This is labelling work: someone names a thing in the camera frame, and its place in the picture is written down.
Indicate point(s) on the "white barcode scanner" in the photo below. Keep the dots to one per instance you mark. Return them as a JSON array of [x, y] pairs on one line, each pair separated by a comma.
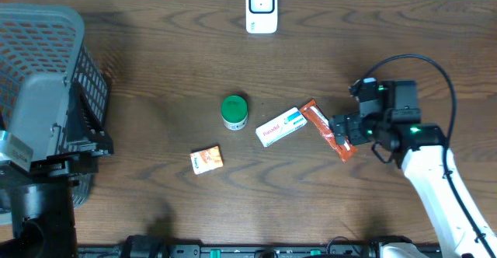
[[261, 16]]

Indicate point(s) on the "orange tissue pack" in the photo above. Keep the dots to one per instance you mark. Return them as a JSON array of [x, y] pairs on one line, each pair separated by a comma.
[[206, 160]]

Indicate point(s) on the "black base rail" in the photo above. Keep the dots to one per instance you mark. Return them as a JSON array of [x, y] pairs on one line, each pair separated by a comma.
[[185, 251]]

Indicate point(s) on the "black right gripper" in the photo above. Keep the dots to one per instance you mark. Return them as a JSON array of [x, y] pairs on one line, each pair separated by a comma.
[[353, 120]]

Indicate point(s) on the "white Panadol box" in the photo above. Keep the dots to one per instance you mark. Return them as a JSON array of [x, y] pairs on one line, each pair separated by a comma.
[[279, 127]]

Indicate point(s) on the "green lid jar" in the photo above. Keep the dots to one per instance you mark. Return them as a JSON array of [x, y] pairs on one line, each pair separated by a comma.
[[234, 112]]

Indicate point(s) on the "red Top chocolate bar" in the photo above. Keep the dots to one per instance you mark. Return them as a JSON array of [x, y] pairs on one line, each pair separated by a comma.
[[312, 113]]

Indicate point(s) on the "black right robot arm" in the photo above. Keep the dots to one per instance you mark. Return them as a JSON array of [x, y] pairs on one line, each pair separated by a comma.
[[421, 152]]

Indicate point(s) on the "grey plastic basket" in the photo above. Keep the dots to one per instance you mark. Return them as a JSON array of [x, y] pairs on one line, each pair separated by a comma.
[[42, 54]]

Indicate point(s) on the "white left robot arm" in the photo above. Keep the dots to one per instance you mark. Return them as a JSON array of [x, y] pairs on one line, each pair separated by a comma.
[[40, 192]]

